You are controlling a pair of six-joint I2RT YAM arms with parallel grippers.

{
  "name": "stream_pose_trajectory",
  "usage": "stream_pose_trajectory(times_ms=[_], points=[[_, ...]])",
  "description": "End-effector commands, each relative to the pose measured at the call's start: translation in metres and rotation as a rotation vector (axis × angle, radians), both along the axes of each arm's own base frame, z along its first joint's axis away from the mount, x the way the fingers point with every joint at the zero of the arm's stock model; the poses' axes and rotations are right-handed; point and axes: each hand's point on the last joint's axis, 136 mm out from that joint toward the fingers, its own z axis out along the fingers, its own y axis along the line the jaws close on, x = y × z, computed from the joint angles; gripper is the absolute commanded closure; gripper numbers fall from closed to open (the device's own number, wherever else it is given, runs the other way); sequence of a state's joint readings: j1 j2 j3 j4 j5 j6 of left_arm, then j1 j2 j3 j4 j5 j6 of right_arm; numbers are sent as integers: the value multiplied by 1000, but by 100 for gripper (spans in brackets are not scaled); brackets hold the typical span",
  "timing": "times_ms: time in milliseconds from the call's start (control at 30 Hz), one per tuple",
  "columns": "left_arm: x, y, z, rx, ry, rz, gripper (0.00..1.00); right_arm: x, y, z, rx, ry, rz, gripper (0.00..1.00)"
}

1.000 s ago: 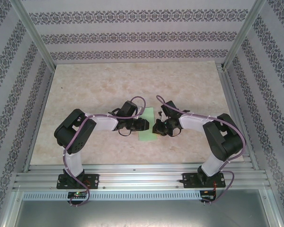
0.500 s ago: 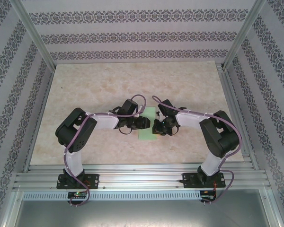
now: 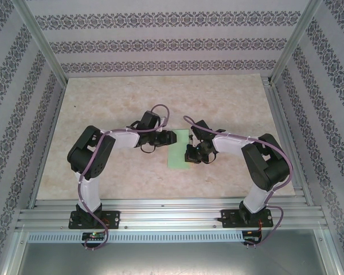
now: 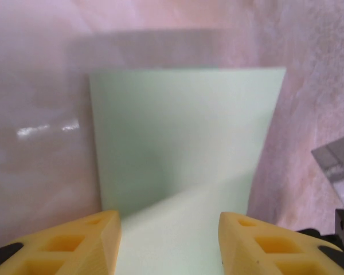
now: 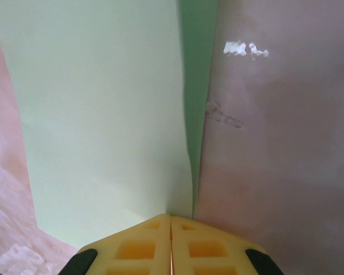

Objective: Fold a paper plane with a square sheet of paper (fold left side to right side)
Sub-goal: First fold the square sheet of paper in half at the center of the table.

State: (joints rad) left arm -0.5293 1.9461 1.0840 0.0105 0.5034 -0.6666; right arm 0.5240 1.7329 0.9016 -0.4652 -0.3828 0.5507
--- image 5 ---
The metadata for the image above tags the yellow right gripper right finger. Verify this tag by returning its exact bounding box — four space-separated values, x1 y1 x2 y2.
170 216 282 275

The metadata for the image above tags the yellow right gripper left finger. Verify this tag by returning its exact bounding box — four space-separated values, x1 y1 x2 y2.
61 213 172 275

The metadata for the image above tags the green cloth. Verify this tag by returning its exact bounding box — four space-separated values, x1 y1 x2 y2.
0 0 218 252

